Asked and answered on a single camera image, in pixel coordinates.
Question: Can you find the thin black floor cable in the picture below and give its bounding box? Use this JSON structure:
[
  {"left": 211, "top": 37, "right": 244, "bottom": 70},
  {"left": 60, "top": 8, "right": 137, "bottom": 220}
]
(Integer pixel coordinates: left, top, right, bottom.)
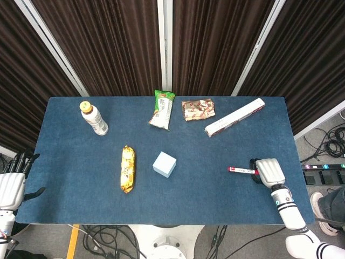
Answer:
[{"left": 220, "top": 226, "right": 286, "bottom": 259}]

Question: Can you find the black pedal strip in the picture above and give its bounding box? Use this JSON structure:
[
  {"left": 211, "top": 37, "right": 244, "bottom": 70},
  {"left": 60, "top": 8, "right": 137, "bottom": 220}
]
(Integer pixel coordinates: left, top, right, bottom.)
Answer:
[{"left": 301, "top": 163, "right": 345, "bottom": 186}]

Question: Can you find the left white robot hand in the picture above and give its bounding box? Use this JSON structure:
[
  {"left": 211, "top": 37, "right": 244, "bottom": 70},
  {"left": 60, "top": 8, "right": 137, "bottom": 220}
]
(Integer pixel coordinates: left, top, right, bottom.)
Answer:
[{"left": 0, "top": 151, "right": 46, "bottom": 211}]

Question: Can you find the beige shoe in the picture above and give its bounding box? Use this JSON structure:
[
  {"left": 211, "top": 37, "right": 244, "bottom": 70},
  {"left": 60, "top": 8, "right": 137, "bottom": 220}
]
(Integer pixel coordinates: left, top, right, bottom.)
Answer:
[{"left": 309, "top": 192, "right": 340, "bottom": 237}]

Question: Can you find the coiled black cable bundle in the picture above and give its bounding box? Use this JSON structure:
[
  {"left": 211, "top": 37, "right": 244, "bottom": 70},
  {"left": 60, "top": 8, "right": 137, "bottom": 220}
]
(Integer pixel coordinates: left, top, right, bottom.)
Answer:
[{"left": 303, "top": 126, "right": 345, "bottom": 159}]

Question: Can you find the yellow floor tape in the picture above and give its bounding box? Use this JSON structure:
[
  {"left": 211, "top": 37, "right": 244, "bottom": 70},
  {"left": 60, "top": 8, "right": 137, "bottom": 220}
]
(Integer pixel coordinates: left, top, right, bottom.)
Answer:
[{"left": 66, "top": 224, "right": 80, "bottom": 259}]

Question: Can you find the white partition post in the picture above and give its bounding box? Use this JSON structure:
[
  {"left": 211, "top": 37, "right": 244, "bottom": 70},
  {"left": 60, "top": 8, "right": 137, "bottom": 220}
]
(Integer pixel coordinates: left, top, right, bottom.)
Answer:
[
  {"left": 13, "top": 0, "right": 89, "bottom": 97},
  {"left": 157, "top": 0, "right": 174, "bottom": 97},
  {"left": 231, "top": 0, "right": 287, "bottom": 97}
]

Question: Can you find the dark trouser leg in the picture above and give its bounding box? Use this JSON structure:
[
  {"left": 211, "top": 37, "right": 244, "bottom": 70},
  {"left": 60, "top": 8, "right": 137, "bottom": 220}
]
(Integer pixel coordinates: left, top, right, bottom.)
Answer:
[{"left": 320, "top": 185, "right": 345, "bottom": 226}]

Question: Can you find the dark brown curtain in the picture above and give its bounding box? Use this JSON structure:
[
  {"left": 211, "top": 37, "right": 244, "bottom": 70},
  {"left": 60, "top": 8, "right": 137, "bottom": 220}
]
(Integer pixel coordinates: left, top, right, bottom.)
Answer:
[
  {"left": 237, "top": 0, "right": 345, "bottom": 135},
  {"left": 171, "top": 0, "right": 276, "bottom": 97},
  {"left": 0, "top": 0, "right": 81, "bottom": 153},
  {"left": 31, "top": 0, "right": 163, "bottom": 97}
]

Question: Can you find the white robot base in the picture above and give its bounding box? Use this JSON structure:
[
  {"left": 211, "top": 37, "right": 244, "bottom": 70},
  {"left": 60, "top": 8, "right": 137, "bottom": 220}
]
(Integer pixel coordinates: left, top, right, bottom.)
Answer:
[{"left": 128, "top": 224, "right": 205, "bottom": 259}]

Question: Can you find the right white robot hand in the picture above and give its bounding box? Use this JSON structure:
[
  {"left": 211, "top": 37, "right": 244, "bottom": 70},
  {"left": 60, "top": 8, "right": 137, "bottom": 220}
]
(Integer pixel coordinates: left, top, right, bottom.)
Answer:
[{"left": 249, "top": 158, "right": 286, "bottom": 188}]

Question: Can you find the long white box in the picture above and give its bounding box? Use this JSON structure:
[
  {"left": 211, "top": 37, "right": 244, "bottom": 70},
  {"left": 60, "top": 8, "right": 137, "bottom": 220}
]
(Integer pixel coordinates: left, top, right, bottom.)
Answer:
[{"left": 204, "top": 97, "right": 266, "bottom": 138}]

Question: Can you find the black floor cable tangle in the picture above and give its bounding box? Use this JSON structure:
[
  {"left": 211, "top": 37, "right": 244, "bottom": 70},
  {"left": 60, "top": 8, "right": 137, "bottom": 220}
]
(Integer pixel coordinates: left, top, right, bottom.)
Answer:
[{"left": 79, "top": 224, "right": 148, "bottom": 259}]

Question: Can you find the green white snack packet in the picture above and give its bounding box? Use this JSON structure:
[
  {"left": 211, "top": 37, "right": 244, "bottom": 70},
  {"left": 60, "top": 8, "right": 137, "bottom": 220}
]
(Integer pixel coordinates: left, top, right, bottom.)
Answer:
[{"left": 148, "top": 89, "right": 176, "bottom": 131}]

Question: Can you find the yellow capped drink bottle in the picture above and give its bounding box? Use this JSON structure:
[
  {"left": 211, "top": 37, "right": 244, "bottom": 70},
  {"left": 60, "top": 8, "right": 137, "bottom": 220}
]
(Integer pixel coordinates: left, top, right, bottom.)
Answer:
[{"left": 79, "top": 100, "right": 109, "bottom": 137}]

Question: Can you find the golden wrapped snack bar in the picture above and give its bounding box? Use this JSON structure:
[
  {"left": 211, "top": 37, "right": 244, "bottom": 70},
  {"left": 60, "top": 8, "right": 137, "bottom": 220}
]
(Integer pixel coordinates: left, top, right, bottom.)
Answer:
[{"left": 119, "top": 145, "right": 137, "bottom": 194}]

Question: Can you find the white partition rail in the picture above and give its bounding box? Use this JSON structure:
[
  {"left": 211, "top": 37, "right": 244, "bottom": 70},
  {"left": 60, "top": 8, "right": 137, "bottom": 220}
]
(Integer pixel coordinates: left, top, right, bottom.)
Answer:
[{"left": 293, "top": 99, "right": 345, "bottom": 140}]

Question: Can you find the red patterned snack pack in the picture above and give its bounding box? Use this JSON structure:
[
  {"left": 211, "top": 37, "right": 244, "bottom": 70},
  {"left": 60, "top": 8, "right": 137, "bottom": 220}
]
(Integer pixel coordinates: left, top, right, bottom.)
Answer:
[{"left": 181, "top": 98, "right": 216, "bottom": 122}]

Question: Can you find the red marker pen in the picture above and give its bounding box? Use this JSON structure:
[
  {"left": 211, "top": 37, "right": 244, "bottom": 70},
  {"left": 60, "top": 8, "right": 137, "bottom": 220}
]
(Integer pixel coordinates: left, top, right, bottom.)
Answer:
[{"left": 227, "top": 166, "right": 259, "bottom": 175}]

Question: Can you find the blue felt table mat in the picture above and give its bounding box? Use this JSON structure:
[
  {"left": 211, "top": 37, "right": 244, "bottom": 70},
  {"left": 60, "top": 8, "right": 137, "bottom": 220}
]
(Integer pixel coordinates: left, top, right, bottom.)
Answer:
[{"left": 15, "top": 96, "right": 315, "bottom": 226}]

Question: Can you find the light blue cube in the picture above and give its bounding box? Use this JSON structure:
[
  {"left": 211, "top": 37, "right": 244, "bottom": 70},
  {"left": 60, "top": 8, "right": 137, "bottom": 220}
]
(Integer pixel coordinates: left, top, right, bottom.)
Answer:
[{"left": 152, "top": 151, "right": 177, "bottom": 179}]

